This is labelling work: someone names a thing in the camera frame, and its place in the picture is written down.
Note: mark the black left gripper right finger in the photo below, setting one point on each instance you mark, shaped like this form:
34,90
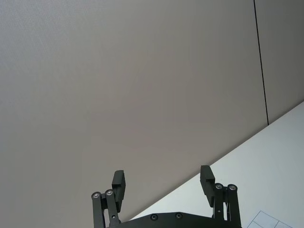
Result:
207,187

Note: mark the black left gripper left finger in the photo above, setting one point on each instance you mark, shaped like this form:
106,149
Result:
118,187

